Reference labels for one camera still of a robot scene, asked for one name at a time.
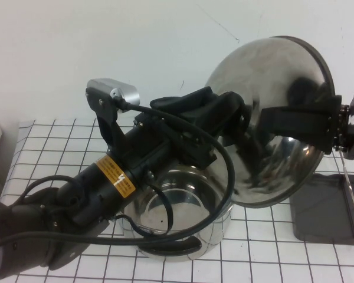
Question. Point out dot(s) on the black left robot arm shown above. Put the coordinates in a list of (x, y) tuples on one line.
[(100, 188)]

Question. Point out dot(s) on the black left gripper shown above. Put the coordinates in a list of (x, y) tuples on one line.
[(165, 141)]

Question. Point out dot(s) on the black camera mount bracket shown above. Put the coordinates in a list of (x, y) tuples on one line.
[(109, 123)]

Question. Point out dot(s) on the stainless steel pot lid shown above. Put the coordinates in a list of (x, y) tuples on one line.
[(268, 73)]

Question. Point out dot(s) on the white black-checked tablecloth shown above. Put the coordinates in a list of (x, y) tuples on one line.
[(62, 153)]

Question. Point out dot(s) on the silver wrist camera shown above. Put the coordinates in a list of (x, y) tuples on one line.
[(127, 91)]

